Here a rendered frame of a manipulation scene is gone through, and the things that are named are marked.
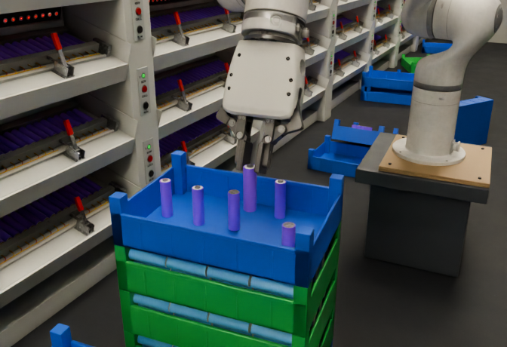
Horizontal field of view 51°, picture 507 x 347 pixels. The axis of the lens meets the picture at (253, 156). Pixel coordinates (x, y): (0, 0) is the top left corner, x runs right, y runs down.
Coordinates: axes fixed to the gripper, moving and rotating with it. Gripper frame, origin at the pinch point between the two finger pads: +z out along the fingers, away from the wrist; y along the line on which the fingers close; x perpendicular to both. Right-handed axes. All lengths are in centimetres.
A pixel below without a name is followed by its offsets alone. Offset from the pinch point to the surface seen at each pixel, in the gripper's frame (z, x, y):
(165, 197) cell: 8.1, -9.2, 17.0
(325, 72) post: -51, -181, 35
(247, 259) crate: 13.7, -1.3, -0.9
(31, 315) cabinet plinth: 42, -32, 58
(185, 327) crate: 26.6, -7.3, 9.2
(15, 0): -23, -9, 54
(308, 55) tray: -52, -158, 39
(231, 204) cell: 7.3, -8.4, 5.4
